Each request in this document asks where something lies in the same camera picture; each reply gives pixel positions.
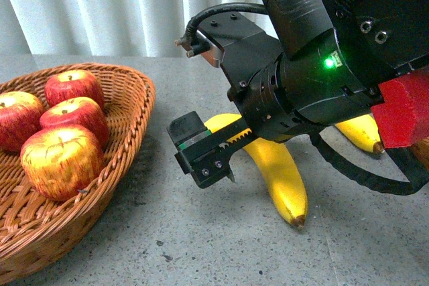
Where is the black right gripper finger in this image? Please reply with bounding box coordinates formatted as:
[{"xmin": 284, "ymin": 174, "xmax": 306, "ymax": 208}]
[{"xmin": 167, "ymin": 111, "xmax": 210, "ymax": 149}]

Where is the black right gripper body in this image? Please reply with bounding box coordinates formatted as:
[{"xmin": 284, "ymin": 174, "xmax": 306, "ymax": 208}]
[{"xmin": 175, "ymin": 54, "xmax": 312, "ymax": 188}]

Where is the dark red square apple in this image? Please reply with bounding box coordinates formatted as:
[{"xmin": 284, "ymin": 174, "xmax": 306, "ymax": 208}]
[{"xmin": 40, "ymin": 96, "xmax": 109, "ymax": 147}]

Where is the red yellow apple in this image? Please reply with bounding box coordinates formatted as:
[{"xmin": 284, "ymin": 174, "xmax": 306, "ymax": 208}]
[{"xmin": 20, "ymin": 125, "xmax": 105, "ymax": 201}]

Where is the front yellow banana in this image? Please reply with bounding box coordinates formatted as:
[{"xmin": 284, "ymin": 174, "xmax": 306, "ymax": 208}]
[{"xmin": 203, "ymin": 113, "xmax": 308, "ymax": 230}]

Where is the yellow banana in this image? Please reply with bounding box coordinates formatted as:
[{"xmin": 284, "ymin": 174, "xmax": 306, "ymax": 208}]
[
  {"xmin": 334, "ymin": 115, "xmax": 385, "ymax": 155},
  {"xmin": 203, "ymin": 113, "xmax": 308, "ymax": 230}
]

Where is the rear yellow banana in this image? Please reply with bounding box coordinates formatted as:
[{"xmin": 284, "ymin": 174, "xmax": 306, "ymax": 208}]
[{"xmin": 334, "ymin": 115, "xmax": 385, "ymax": 155}]

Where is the dark red apple in basket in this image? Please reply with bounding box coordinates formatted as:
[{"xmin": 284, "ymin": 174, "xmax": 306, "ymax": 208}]
[{"xmin": 44, "ymin": 70, "xmax": 105, "ymax": 109}]

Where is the white pleated curtain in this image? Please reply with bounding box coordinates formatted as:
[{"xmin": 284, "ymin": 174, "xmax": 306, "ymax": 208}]
[{"xmin": 1, "ymin": 0, "xmax": 260, "ymax": 57}]

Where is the right brown wicker basket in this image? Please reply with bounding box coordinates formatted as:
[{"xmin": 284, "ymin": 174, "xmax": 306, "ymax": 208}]
[{"xmin": 410, "ymin": 138, "xmax": 429, "ymax": 169}]

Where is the brown wicker basket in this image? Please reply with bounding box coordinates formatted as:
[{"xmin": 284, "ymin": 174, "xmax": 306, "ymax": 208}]
[
  {"xmin": 410, "ymin": 138, "xmax": 429, "ymax": 169},
  {"xmin": 1, "ymin": 62, "xmax": 156, "ymax": 285}
]

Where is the red apple far left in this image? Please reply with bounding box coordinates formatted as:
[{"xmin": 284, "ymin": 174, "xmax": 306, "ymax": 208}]
[{"xmin": 1, "ymin": 91, "xmax": 45, "ymax": 152}]

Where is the left brown wicker basket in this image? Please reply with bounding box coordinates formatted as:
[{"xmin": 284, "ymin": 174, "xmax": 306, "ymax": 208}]
[{"xmin": 1, "ymin": 62, "xmax": 156, "ymax": 285}]

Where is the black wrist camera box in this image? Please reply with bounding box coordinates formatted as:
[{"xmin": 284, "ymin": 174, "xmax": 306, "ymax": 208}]
[{"xmin": 197, "ymin": 12, "xmax": 283, "ymax": 101}]

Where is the black camera cable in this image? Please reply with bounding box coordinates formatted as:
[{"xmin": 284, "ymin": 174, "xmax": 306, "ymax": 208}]
[{"xmin": 174, "ymin": 2, "xmax": 269, "ymax": 58}]

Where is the black ribbed cable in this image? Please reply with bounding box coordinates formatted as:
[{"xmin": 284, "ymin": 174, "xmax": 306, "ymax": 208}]
[{"xmin": 308, "ymin": 131, "xmax": 429, "ymax": 196}]

